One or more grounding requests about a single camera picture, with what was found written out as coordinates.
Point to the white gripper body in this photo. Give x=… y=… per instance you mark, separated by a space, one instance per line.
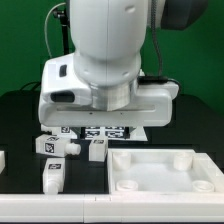
x=67 y=101

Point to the white square tabletop tray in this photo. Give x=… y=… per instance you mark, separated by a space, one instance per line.
x=163 y=170

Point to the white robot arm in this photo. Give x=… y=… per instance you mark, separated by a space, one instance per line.
x=101 y=83

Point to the white sheet with tags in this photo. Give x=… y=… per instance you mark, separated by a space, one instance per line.
x=115 y=133

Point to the white left obstacle wall piece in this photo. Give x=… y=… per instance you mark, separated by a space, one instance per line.
x=2 y=161

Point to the white front obstacle wall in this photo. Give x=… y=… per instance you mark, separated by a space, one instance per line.
x=112 y=208

